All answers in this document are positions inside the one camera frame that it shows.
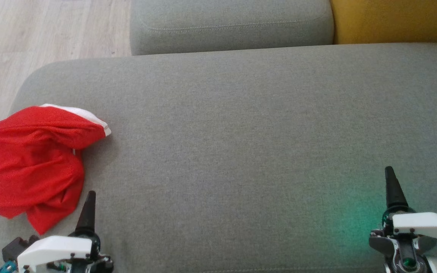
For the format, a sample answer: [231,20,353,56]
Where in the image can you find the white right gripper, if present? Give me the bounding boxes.
[369,166,437,273]

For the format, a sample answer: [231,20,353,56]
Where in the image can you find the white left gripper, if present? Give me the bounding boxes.
[17,191,113,273]

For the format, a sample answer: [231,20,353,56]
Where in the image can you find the red shorts with white hem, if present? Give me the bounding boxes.
[0,104,112,235]

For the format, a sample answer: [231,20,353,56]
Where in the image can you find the yellow sofa cushion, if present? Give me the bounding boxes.
[330,0,437,45]

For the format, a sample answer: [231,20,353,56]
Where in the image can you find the grey sofa cushion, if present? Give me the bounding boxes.
[129,0,335,56]

